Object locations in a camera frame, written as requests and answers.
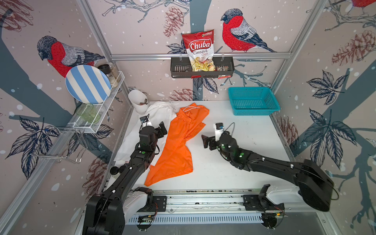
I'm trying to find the clear acrylic wall shelf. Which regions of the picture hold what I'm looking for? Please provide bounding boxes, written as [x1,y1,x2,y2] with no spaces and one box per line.
[59,71,125,134]

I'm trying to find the dark lid spice jar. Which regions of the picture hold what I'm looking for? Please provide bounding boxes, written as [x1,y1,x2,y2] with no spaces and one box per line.
[98,64,117,87]

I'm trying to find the white ceramic cup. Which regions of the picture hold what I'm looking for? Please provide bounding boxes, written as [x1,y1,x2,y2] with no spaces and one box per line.
[128,90,149,114]

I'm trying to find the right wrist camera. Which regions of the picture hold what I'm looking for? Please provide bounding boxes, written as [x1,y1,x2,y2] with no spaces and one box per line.
[213,122,224,142]

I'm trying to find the green glass bowl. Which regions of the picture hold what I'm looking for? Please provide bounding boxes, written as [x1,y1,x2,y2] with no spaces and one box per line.
[75,103,100,123]

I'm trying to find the small snack packet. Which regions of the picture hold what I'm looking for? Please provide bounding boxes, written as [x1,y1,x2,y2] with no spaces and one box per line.
[216,66,229,71]

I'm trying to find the chrome wire wall rack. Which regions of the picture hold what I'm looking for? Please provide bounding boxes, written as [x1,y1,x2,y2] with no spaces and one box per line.
[30,127,88,164]

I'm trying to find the orange shorts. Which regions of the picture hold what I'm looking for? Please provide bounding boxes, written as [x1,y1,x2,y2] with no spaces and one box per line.
[144,103,210,186]

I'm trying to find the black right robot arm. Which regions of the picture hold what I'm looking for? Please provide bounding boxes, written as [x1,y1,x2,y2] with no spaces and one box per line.
[201,131,334,212]

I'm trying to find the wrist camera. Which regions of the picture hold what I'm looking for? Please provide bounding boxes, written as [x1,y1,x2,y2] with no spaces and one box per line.
[213,122,224,142]
[140,114,152,129]

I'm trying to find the teal plastic basket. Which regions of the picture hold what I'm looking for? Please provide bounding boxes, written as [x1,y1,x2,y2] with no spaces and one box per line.
[228,87,281,116]

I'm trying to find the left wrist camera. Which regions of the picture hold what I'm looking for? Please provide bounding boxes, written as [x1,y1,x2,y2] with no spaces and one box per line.
[140,114,152,129]

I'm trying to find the white shorts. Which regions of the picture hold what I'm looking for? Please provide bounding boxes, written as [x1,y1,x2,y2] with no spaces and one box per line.
[114,101,178,167]

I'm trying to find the blue white striped plate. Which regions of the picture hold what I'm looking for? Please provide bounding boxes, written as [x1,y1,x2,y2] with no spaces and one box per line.
[65,65,112,104]

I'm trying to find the red Chuba chips bag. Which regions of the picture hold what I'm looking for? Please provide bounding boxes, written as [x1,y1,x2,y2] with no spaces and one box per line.
[182,30,215,72]

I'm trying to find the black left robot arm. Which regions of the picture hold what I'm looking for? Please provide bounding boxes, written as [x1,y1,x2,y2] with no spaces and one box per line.
[82,116,167,235]

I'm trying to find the black wire wall basket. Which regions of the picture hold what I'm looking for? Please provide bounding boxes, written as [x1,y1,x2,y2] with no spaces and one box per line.
[170,57,235,78]

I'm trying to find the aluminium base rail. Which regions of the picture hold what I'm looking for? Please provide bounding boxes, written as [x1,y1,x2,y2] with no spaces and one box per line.
[126,189,319,230]

